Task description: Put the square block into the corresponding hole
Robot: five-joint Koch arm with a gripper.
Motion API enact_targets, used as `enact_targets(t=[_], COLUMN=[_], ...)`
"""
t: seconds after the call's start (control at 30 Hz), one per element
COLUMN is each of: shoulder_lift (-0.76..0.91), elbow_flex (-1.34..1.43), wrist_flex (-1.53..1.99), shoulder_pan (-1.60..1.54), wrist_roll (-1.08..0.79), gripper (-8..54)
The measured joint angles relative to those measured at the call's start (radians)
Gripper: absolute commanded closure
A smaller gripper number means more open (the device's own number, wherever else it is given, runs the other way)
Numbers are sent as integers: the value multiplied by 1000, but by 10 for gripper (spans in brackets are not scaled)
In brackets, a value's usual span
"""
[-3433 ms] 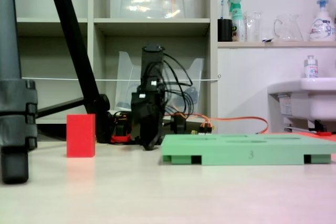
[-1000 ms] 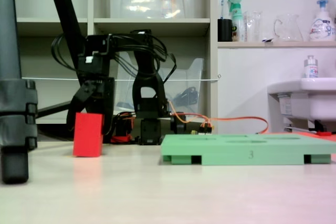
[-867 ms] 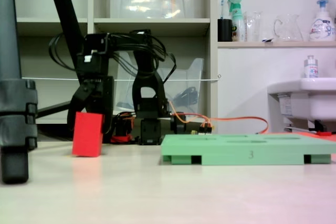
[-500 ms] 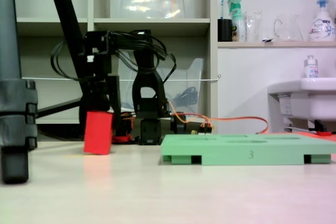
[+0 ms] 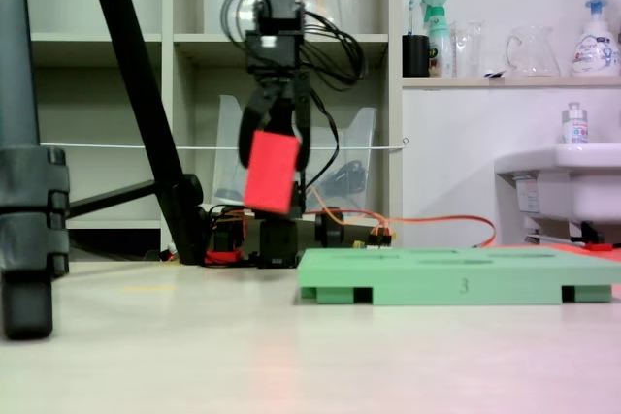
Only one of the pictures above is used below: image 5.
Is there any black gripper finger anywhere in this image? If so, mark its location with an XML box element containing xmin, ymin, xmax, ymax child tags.
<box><xmin>236</xmin><ymin>85</ymin><xmax>281</xmax><ymax>167</ymax></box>
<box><xmin>289</xmin><ymin>74</ymin><xmax>313</xmax><ymax>173</ymax></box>

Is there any red square block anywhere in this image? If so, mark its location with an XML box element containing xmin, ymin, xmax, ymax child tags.
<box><xmin>242</xmin><ymin>129</ymin><xmax>302</xmax><ymax>216</ymax></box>

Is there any white shelf unit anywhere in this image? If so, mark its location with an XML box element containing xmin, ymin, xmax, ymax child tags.
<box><xmin>21</xmin><ymin>0</ymin><xmax>405</xmax><ymax>260</ymax></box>

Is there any black tripod leg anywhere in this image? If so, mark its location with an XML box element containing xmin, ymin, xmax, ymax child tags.
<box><xmin>0</xmin><ymin>0</ymin><xmax>73</xmax><ymax>341</ymax></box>
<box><xmin>81</xmin><ymin>0</ymin><xmax>207</xmax><ymax>266</ymax></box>

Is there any black cup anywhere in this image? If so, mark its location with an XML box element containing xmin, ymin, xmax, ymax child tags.
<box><xmin>402</xmin><ymin>33</ymin><xmax>432</xmax><ymax>79</ymax></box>

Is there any red base clamp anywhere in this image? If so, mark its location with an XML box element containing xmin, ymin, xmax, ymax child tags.
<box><xmin>202</xmin><ymin>246</ymin><xmax>245</xmax><ymax>267</ymax></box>

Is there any green spray bottle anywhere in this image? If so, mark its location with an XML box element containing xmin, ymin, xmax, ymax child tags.
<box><xmin>419</xmin><ymin>0</ymin><xmax>456</xmax><ymax>79</ymax></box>

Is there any black tripod brace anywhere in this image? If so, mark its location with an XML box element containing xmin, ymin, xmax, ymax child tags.
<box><xmin>66</xmin><ymin>178</ymin><xmax>162</xmax><ymax>220</ymax></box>

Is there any clear measuring cup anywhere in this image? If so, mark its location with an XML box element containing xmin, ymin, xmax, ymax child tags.
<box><xmin>452</xmin><ymin>19</ymin><xmax>487</xmax><ymax>79</ymax></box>

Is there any beige counter ledge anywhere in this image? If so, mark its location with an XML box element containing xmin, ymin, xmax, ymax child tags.
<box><xmin>401</xmin><ymin>75</ymin><xmax>621</xmax><ymax>91</ymax></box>

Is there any green shape sorting board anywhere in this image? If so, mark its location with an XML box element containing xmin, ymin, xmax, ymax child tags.
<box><xmin>295</xmin><ymin>246</ymin><xmax>621</xmax><ymax>307</ymax></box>

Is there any clear glass pitcher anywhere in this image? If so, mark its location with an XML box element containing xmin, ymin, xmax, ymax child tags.
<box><xmin>504</xmin><ymin>24</ymin><xmax>563</xmax><ymax>79</ymax></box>

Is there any small clear bottle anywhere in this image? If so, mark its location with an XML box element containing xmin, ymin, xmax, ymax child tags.
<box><xmin>561</xmin><ymin>101</ymin><xmax>591</xmax><ymax>145</ymax></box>

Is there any white sink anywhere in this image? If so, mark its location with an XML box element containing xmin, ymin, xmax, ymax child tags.
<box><xmin>493</xmin><ymin>142</ymin><xmax>621</xmax><ymax>243</ymax></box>

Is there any white foam soap bottle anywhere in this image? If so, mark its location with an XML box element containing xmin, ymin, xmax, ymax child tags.
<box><xmin>570</xmin><ymin>0</ymin><xmax>621</xmax><ymax>78</ymax></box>

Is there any black looped wire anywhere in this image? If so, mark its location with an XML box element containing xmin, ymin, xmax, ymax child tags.
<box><xmin>219</xmin><ymin>0</ymin><xmax>272</xmax><ymax>49</ymax></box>

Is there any black wrist wire bundle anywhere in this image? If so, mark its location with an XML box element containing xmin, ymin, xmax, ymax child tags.
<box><xmin>299</xmin><ymin>10</ymin><xmax>369</xmax><ymax>92</ymax></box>

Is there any white string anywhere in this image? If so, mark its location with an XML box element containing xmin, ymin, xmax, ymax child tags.
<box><xmin>38</xmin><ymin>137</ymin><xmax>411</xmax><ymax>152</ymax></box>

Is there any orange wire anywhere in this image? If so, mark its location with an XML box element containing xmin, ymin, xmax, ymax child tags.
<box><xmin>304</xmin><ymin>184</ymin><xmax>497</xmax><ymax>249</ymax></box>

